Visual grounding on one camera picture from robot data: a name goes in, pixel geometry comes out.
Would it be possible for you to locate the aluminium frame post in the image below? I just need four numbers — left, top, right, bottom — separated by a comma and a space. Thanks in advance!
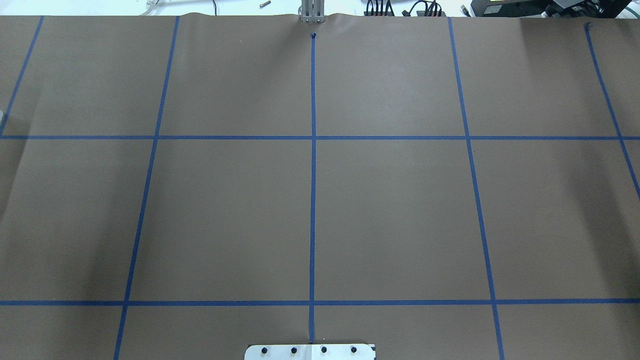
298, 0, 326, 24

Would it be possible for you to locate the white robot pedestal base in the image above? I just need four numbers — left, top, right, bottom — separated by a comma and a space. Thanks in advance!
244, 343, 377, 360

